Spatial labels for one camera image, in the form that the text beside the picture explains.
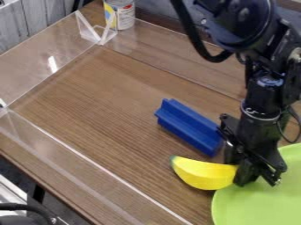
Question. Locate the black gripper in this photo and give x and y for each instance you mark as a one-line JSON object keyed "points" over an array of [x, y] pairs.
{"points": [[252, 137]]}

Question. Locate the yellow toy banana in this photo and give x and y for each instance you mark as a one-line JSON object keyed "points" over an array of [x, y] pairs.
{"points": [[204, 175]]}

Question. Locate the blue star-shaped block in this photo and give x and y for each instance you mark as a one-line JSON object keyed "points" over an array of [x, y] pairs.
{"points": [[197, 130]]}

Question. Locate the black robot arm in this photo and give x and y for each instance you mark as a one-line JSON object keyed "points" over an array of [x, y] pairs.
{"points": [[248, 28]]}

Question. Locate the green plate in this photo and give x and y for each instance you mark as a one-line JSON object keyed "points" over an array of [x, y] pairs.
{"points": [[258, 204]]}

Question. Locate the white can with label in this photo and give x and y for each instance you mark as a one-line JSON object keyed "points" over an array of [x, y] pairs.
{"points": [[121, 12]]}

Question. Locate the clear acrylic enclosure wall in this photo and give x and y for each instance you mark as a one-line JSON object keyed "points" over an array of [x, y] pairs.
{"points": [[91, 144]]}

